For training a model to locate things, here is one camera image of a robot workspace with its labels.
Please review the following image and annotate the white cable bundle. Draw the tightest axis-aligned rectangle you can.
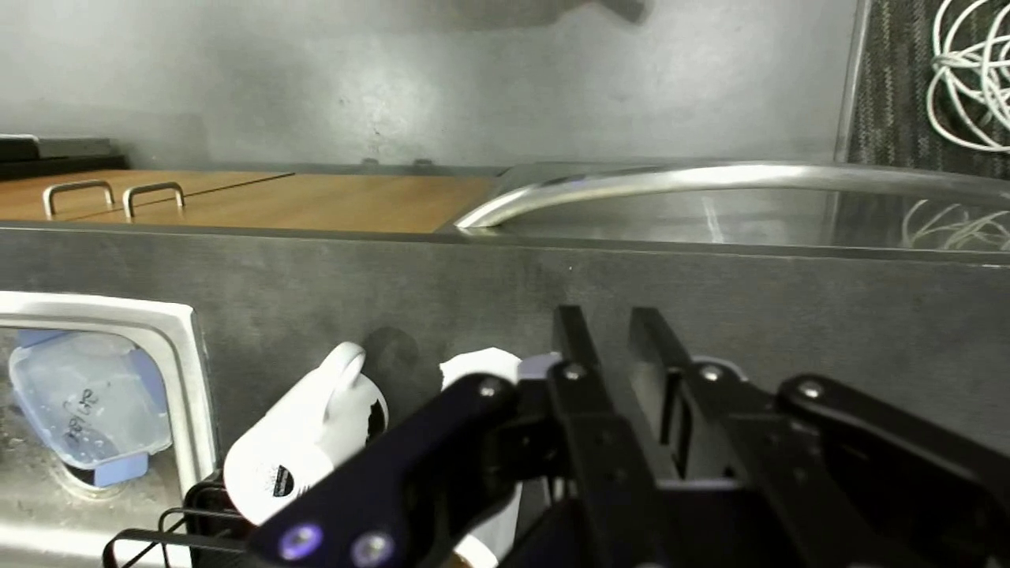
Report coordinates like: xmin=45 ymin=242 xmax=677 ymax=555
xmin=923 ymin=0 xmax=1010 ymax=157

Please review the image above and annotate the black dish rack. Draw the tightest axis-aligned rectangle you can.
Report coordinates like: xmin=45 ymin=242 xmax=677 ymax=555
xmin=98 ymin=476 xmax=255 ymax=568

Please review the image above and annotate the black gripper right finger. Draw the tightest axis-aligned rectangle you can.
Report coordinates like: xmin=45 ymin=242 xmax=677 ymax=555
xmin=627 ymin=310 xmax=1010 ymax=568

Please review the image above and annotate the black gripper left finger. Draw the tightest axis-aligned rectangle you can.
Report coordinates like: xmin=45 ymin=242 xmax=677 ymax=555
xmin=249 ymin=306 xmax=663 ymax=568

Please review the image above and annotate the white mug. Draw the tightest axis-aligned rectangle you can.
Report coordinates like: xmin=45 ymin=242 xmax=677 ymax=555
xmin=224 ymin=342 xmax=387 ymax=525

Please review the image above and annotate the stainless steel sink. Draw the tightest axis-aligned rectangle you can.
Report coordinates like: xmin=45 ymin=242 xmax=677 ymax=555
xmin=451 ymin=160 xmax=1010 ymax=252

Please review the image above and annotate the clear plastic container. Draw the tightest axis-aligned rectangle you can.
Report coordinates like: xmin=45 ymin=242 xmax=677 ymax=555
xmin=0 ymin=291 xmax=219 ymax=491

